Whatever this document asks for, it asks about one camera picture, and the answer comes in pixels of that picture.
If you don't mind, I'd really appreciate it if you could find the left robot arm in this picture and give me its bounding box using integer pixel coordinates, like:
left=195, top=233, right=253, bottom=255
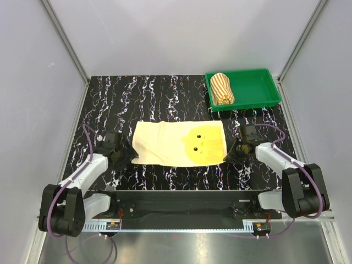
left=38, top=132, right=139, bottom=237

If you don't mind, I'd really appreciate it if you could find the right connector box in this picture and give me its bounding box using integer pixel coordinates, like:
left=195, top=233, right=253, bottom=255
left=253, top=222, right=271, bottom=238

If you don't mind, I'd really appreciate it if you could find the aluminium frame rail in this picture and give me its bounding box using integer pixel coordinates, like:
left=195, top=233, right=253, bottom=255
left=35, top=199, right=338, bottom=234

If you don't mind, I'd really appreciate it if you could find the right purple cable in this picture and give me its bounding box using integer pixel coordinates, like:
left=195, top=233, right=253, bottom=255
left=228, top=123, right=327, bottom=239

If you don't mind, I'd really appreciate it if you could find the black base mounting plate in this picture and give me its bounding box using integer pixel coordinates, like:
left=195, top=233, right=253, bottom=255
left=93, top=190, right=282, bottom=233

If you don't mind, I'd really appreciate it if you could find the left connector box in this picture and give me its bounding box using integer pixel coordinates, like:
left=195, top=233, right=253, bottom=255
left=106, top=222, right=121, bottom=230

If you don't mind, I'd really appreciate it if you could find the green plastic tray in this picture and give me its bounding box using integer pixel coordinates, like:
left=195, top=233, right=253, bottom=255
left=205, top=69, right=281, bottom=112

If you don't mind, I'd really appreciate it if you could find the orange striped towel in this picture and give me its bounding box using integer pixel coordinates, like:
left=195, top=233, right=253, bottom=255
left=210, top=73, right=235, bottom=106

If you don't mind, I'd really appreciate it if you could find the connector box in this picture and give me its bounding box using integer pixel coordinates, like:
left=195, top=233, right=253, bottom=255
left=253, top=222, right=271, bottom=238
left=106, top=222, right=121, bottom=230

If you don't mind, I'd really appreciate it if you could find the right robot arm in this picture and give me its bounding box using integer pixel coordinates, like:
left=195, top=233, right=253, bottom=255
left=224, top=124, right=330, bottom=219

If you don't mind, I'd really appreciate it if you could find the yellow chick towel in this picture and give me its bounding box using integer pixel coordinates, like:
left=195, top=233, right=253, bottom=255
left=132, top=121, right=227, bottom=167

